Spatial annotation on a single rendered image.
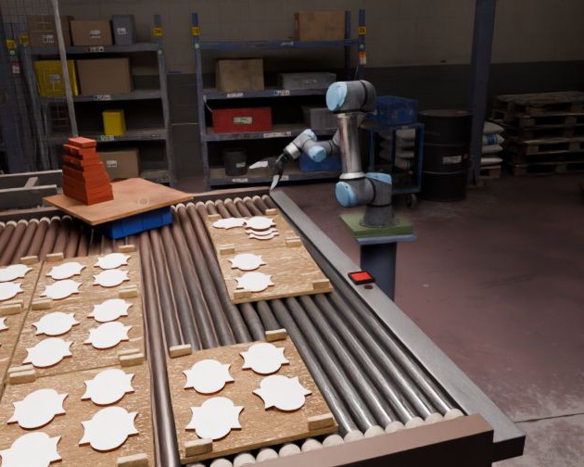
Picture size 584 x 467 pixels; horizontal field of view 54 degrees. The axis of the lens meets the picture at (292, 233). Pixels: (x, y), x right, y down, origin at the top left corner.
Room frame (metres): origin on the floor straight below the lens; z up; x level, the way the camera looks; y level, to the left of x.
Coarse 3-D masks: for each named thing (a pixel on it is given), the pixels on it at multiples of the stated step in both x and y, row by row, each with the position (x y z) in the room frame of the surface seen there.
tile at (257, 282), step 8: (248, 272) 1.86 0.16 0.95; (256, 272) 1.85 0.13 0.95; (240, 280) 1.79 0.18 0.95; (248, 280) 1.79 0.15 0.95; (256, 280) 1.79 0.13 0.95; (264, 280) 1.79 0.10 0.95; (240, 288) 1.74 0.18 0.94; (248, 288) 1.73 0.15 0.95; (256, 288) 1.73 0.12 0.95; (264, 288) 1.73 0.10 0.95
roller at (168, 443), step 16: (144, 240) 2.28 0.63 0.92; (144, 256) 2.10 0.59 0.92; (144, 272) 1.95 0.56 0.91; (144, 288) 1.83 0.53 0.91; (160, 336) 1.48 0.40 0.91; (160, 352) 1.39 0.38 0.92; (160, 368) 1.30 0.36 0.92; (160, 384) 1.23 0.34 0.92; (160, 400) 1.16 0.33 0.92; (160, 416) 1.11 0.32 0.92; (160, 432) 1.06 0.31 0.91; (160, 448) 1.01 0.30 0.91; (176, 448) 1.00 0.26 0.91; (176, 464) 0.95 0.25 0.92
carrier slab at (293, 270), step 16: (224, 256) 2.04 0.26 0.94; (256, 256) 2.03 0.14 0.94; (272, 256) 2.03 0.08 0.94; (288, 256) 2.03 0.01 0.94; (304, 256) 2.02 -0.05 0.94; (224, 272) 1.88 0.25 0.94; (240, 272) 1.88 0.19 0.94; (272, 272) 1.87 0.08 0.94; (288, 272) 1.87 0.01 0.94; (304, 272) 1.87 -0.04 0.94; (320, 272) 1.86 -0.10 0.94; (272, 288) 1.74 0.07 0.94; (288, 288) 1.74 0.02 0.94; (304, 288) 1.74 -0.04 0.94; (320, 288) 1.73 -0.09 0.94
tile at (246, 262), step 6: (240, 258) 1.99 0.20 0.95; (246, 258) 1.99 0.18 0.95; (252, 258) 1.99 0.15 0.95; (258, 258) 1.99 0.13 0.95; (234, 264) 1.93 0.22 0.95; (240, 264) 1.93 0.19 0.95; (246, 264) 1.93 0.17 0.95; (252, 264) 1.93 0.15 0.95; (258, 264) 1.93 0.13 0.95; (264, 264) 1.94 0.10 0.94; (240, 270) 1.90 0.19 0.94; (246, 270) 1.89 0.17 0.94; (252, 270) 1.89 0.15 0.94
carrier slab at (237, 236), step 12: (252, 216) 2.52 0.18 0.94; (264, 216) 2.52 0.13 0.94; (276, 216) 2.51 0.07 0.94; (240, 228) 2.36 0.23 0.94; (276, 228) 2.35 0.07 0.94; (288, 228) 2.34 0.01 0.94; (216, 240) 2.22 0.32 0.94; (228, 240) 2.21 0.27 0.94; (240, 240) 2.21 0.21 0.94; (252, 240) 2.21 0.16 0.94; (276, 240) 2.20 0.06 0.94; (216, 252) 2.11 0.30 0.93
